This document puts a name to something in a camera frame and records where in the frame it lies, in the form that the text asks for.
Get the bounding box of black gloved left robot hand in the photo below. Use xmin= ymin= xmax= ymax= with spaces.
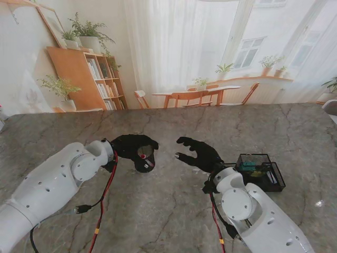
xmin=110 ymin=134 xmax=160 ymax=166

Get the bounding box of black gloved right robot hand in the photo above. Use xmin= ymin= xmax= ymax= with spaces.
xmin=175 ymin=136 xmax=224 ymax=174

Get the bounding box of black mesh pen cup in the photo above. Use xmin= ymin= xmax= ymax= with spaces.
xmin=134 ymin=144 xmax=156 ymax=174

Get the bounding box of black mesh desk tray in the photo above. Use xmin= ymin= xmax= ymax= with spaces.
xmin=235 ymin=153 xmax=287 ymax=194

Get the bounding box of white rounded chair back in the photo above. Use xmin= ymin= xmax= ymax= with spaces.
xmin=321 ymin=99 xmax=337 ymax=116

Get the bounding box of red black left arm cable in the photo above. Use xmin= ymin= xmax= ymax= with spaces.
xmin=30 ymin=150 xmax=119 ymax=253

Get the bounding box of red black arm cable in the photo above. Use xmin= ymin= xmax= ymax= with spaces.
xmin=30 ymin=150 xmax=119 ymax=253
xmin=209 ymin=192 xmax=243 ymax=253

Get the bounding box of red black right arm cable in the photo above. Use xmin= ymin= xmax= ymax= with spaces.
xmin=209 ymin=192 xmax=243 ymax=253

